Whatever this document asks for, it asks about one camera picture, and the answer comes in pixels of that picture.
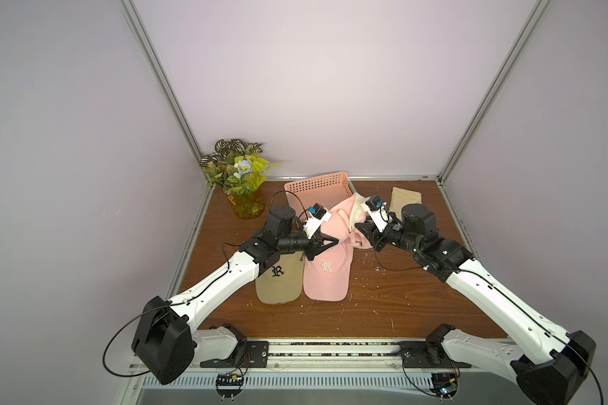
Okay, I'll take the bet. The pink baseball cap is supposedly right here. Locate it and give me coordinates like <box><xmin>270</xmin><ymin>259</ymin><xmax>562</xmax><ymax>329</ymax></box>
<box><xmin>303</xmin><ymin>239</ymin><xmax>354</xmax><ymax>302</ymax></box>

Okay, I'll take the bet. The beige baseball cap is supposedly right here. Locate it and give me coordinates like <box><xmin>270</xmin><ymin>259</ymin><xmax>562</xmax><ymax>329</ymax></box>
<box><xmin>255</xmin><ymin>252</ymin><xmax>305</xmax><ymax>305</ymax></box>

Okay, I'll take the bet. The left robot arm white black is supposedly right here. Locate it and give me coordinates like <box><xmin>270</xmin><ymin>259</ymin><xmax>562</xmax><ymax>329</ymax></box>
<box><xmin>132</xmin><ymin>205</ymin><xmax>339</xmax><ymax>385</ymax></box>

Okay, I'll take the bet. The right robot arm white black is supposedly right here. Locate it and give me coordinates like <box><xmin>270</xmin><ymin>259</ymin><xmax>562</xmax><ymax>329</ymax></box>
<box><xmin>356</xmin><ymin>196</ymin><xmax>596</xmax><ymax>404</ymax></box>

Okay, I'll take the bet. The cream fabric glove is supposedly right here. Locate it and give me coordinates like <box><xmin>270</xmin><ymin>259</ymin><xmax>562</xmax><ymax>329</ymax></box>
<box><xmin>389</xmin><ymin>187</ymin><xmax>422</xmax><ymax>219</ymax></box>

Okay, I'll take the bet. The pink plastic basket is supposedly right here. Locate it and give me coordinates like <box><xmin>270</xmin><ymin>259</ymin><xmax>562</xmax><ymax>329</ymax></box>
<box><xmin>284</xmin><ymin>171</ymin><xmax>356</xmax><ymax>209</ymax></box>

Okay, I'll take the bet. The amber glass vase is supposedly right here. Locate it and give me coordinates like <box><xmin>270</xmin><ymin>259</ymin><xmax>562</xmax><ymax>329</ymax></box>
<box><xmin>226</xmin><ymin>190</ymin><xmax>265</xmax><ymax>219</ymax></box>

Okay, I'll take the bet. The artificial plant bouquet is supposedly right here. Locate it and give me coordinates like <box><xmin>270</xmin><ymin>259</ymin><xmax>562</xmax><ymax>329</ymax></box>
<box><xmin>199</xmin><ymin>138</ymin><xmax>276</xmax><ymax>196</ymax></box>

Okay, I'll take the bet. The right small circuit board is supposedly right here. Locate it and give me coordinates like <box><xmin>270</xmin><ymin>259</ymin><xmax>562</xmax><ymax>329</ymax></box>
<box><xmin>430</xmin><ymin>373</ymin><xmax>459</xmax><ymax>400</ymax></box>

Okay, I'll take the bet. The small circuit board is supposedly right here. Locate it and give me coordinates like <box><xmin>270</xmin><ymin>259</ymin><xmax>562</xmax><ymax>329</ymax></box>
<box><xmin>214</xmin><ymin>373</ymin><xmax>246</xmax><ymax>401</ymax></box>
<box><xmin>430</xmin><ymin>373</ymin><xmax>459</xmax><ymax>400</ymax></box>

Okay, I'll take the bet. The left small circuit board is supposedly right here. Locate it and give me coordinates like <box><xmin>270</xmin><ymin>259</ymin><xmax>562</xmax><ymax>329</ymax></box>
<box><xmin>214</xmin><ymin>373</ymin><xmax>246</xmax><ymax>401</ymax></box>

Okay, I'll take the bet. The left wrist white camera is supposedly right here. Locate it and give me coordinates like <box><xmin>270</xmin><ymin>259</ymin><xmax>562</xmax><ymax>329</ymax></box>
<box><xmin>303</xmin><ymin>204</ymin><xmax>331</xmax><ymax>239</ymax></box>

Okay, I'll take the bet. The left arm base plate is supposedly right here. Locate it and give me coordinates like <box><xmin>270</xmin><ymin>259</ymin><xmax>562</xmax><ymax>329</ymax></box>
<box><xmin>199</xmin><ymin>341</ymin><xmax>270</xmax><ymax>370</ymax></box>

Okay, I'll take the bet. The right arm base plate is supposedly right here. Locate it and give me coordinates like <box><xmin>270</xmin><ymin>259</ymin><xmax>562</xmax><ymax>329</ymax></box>
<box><xmin>398</xmin><ymin>341</ymin><xmax>472</xmax><ymax>369</ymax></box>

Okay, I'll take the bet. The aluminium front rail frame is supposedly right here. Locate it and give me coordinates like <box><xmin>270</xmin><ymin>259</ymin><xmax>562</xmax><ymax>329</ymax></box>
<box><xmin>116</xmin><ymin>339</ymin><xmax>532</xmax><ymax>404</ymax></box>

